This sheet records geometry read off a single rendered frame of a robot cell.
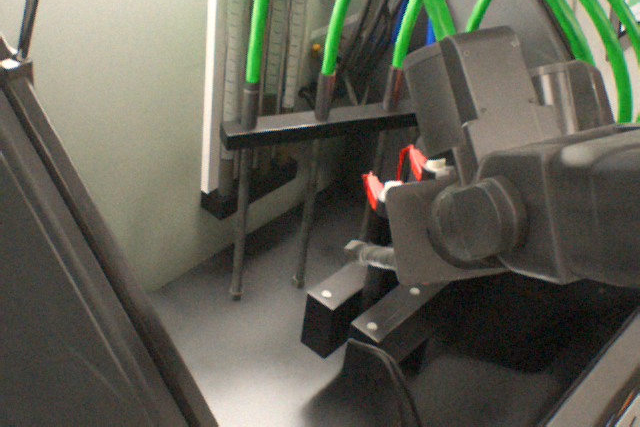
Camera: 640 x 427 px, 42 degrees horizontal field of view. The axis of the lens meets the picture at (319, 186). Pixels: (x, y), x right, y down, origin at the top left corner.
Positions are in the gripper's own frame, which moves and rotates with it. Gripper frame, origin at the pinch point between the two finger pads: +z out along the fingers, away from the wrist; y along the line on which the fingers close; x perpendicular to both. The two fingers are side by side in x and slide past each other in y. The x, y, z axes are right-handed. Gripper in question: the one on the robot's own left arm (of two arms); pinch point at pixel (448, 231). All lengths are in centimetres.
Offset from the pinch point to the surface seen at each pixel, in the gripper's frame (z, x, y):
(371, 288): 27.9, 4.3, 4.7
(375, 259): 7.6, 1.3, 5.2
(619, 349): 32.1, 15.2, -22.2
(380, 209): 20.3, -3.6, 3.0
